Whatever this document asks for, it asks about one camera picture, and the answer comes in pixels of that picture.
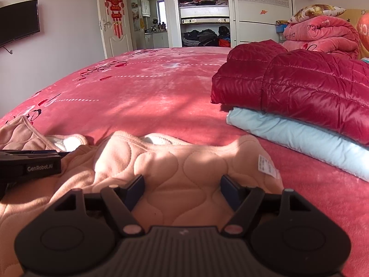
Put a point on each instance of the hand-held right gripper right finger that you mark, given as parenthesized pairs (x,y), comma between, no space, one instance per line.
(230,191)

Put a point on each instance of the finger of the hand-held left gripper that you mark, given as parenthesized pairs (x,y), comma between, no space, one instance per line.
(64,153)

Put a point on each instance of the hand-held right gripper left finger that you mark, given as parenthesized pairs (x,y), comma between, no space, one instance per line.
(135,188)

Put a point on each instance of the pink quilted fleece garment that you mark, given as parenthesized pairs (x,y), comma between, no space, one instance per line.
(178,173)

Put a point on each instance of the pile of dark clothes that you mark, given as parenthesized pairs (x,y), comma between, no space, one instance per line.
(206,39)

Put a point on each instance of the light blue folded garment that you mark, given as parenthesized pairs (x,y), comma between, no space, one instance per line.
(302,144)

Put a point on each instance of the red heart printed bed blanket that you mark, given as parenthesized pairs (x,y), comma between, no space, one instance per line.
(150,92)

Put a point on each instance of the white room door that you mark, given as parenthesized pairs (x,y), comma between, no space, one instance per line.
(111,46)

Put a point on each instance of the dark red puffer jacket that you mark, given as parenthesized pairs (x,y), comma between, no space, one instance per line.
(302,86)

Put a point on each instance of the red hanging knot ornament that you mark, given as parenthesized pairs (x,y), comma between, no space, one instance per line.
(115,4)

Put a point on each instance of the blue shoe box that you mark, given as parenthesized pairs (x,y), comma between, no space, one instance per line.
(280,28)

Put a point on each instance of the white wardrobe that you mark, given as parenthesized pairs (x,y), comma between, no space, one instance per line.
(259,17)

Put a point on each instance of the folded pink printed blanket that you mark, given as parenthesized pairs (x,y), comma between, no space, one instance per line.
(323,34)

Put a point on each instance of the red balloon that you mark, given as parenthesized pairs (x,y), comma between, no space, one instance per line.
(363,31)

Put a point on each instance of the black wall television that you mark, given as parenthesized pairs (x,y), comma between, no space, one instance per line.
(18,24)

